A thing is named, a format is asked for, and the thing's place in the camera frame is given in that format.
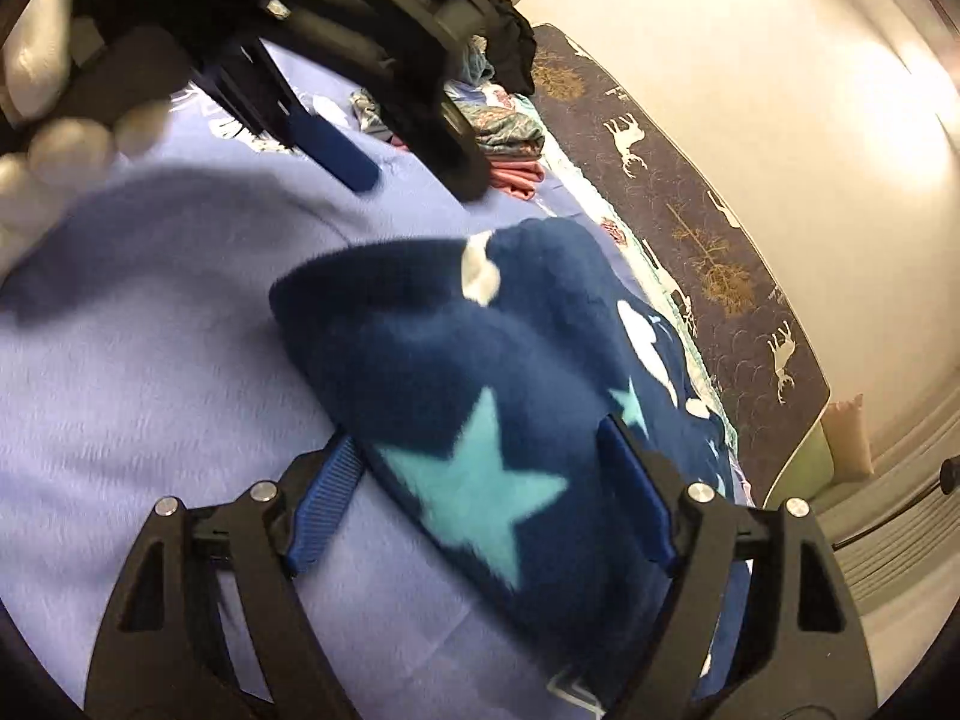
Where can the person's left hand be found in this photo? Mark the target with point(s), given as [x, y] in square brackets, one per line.
[30, 187]

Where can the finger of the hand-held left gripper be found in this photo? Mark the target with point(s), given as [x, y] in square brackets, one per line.
[345, 157]
[457, 157]

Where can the beige pillow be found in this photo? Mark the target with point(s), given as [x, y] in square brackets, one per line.
[847, 435]

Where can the light blue cloth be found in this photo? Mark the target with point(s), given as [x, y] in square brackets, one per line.
[476, 64]

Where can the black lamp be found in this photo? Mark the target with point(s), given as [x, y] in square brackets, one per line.
[949, 474]

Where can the teal patterned folded cloth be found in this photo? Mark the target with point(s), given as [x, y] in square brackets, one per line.
[502, 124]

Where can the dark blue star fleece garment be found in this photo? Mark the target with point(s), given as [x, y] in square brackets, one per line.
[450, 345]

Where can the blue printed bed sheet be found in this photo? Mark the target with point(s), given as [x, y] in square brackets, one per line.
[150, 390]

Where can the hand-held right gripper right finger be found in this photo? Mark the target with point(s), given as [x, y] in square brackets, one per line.
[637, 480]

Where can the black cloth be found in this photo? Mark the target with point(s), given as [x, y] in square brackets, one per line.
[514, 37]

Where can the brown deer-print bedspread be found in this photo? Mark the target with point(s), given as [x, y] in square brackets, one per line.
[675, 165]

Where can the green cushion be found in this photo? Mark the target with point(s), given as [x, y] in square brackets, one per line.
[810, 472]

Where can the grey pleated curtain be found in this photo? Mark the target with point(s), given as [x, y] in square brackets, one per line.
[892, 562]

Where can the pink cloth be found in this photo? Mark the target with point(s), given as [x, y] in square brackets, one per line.
[517, 180]

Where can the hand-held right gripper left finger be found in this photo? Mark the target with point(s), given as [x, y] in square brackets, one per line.
[330, 495]

